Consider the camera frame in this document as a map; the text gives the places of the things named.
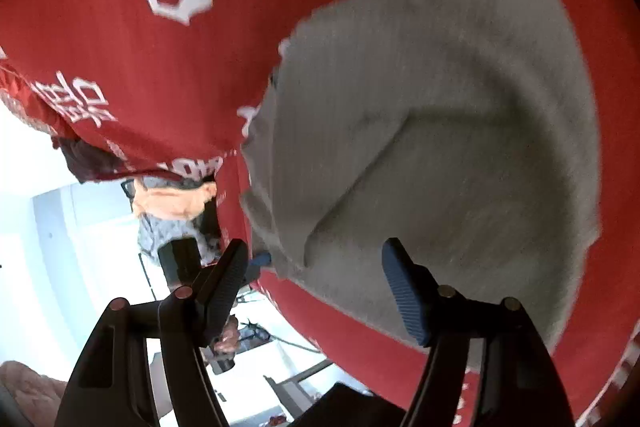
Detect orange cloth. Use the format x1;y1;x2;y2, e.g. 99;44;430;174
131;181;219;222

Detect grey patterned cloth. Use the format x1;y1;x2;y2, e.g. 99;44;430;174
137;213;221;265

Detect dark maroon cloth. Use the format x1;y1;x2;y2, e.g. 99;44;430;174
50;136;183;184

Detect beige cushion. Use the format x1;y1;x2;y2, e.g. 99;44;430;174
0;359;67;427

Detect person's left hand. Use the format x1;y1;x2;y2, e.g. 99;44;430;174
212;314;242;356

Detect black seat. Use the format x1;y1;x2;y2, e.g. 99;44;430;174
292;382;417;427

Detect black box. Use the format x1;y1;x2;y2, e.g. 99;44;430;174
157;238;202;285

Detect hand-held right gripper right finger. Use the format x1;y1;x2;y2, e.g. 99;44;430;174
381;237;576;427

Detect red printed blanket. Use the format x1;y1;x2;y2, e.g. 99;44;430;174
0;0;640;427

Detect grey knit sweater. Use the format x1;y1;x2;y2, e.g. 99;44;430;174
239;0;601;353

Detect black cable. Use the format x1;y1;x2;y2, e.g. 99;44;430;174
270;332;322;354

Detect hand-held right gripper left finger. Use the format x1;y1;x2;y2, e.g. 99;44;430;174
55;238;249;427

